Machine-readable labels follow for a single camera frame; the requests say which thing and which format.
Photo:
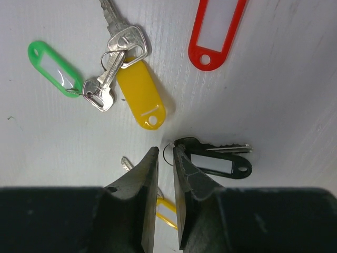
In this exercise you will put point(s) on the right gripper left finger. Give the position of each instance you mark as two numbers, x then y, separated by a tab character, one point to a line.
131	208

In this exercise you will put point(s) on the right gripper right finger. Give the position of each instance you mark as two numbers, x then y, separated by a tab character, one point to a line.
200	214

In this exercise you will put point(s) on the silver key by red tag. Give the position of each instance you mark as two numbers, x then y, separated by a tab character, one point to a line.
126	164

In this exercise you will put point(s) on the yellow open key tag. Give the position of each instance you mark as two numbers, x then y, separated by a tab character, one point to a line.
166	211

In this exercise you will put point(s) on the red key tag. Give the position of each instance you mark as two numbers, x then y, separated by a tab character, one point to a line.
214	30

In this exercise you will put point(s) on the silver key on yellow tag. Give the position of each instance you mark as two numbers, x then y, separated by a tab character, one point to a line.
124	36

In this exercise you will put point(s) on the green key tag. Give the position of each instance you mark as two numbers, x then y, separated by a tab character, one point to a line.
55	68

